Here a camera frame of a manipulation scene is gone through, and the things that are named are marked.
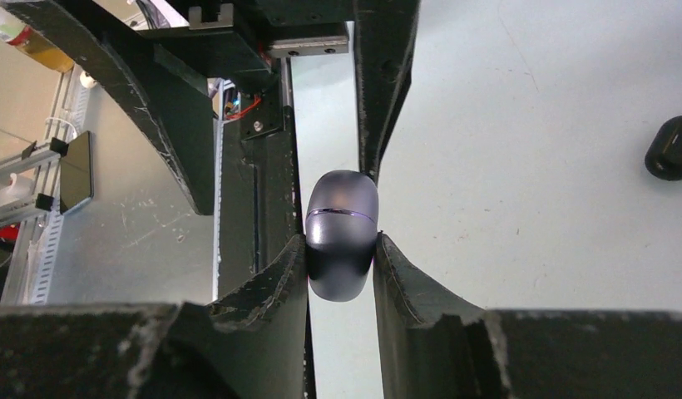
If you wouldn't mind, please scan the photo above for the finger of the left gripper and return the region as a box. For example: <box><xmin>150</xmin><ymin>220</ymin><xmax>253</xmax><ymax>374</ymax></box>
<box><xmin>0</xmin><ymin>1</ymin><xmax>215</xmax><ymax>215</ymax></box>
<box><xmin>353</xmin><ymin>0</ymin><xmax>421</xmax><ymax>182</ymax></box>

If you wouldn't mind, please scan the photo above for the yellow capped bottle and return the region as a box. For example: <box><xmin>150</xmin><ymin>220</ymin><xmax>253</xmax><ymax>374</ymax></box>
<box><xmin>0</xmin><ymin>7</ymin><xmax>74</xmax><ymax>73</ymax></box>

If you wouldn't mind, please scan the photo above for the black smartphone on stand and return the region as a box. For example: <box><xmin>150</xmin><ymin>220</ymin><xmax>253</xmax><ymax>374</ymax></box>
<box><xmin>59</xmin><ymin>131</ymin><xmax>94</xmax><ymax>215</ymax></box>

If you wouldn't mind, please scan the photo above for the black earbud charging case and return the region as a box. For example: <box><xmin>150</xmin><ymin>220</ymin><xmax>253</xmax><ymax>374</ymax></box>
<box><xmin>645</xmin><ymin>116</ymin><xmax>682</xmax><ymax>181</ymax></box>

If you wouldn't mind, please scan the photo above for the aluminium frame rail front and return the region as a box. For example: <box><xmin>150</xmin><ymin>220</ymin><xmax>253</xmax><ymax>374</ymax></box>
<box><xmin>0</xmin><ymin>66</ymin><xmax>91</xmax><ymax>306</ymax></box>

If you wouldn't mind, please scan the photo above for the purple earbud charging case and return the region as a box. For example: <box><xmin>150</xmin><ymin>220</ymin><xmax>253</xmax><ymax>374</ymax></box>
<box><xmin>305</xmin><ymin>170</ymin><xmax>379</xmax><ymax>303</ymax></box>

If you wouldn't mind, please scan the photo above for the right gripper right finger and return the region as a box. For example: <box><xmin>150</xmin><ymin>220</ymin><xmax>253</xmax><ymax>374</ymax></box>
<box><xmin>373</xmin><ymin>234</ymin><xmax>682</xmax><ymax>398</ymax></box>

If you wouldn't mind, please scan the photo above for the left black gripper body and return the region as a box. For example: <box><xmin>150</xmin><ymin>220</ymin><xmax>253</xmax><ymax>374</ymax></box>
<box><xmin>141</xmin><ymin>1</ymin><xmax>354</xmax><ymax>92</ymax></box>

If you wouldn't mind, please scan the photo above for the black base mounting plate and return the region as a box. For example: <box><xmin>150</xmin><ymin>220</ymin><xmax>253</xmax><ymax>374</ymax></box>
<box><xmin>213</xmin><ymin>55</ymin><xmax>298</xmax><ymax>301</ymax></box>

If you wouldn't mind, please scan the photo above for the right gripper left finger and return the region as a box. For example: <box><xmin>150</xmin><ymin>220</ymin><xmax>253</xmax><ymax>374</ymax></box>
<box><xmin>0</xmin><ymin>234</ymin><xmax>308</xmax><ymax>398</ymax></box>

